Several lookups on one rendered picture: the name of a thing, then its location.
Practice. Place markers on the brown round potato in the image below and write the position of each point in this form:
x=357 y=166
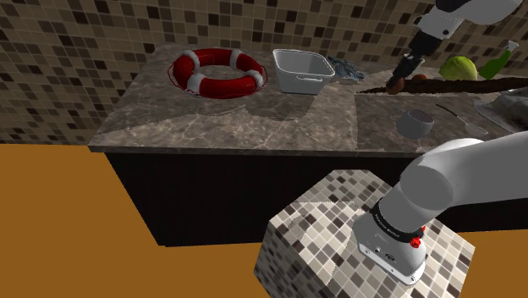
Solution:
x=394 y=87

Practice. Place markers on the small orange round thing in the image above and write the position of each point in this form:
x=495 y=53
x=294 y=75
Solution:
x=420 y=77

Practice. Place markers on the green cabbage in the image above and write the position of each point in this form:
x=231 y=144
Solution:
x=458 y=69

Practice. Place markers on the grey metal sink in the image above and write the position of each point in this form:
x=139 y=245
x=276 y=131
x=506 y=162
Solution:
x=505 y=109

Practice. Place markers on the tiled pattern robot stand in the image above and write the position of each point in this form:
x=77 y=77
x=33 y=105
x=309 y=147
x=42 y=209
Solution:
x=305 y=251

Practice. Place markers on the white rectangular basin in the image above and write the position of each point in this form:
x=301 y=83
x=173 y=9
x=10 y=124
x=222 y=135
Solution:
x=299 y=80

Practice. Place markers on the green spray bottle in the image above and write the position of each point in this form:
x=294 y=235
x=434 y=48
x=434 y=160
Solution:
x=495 y=66

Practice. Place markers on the grey spoon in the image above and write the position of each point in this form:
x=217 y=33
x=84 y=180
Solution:
x=470 y=125

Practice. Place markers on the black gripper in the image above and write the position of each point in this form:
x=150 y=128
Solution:
x=421 y=44

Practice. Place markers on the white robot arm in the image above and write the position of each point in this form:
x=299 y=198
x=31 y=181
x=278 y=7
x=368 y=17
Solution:
x=462 y=173

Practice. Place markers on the grey cup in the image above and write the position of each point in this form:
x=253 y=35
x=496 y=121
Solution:
x=408 y=126

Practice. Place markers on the blue grey crumpled cloth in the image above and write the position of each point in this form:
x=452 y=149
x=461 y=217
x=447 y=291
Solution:
x=346 y=69

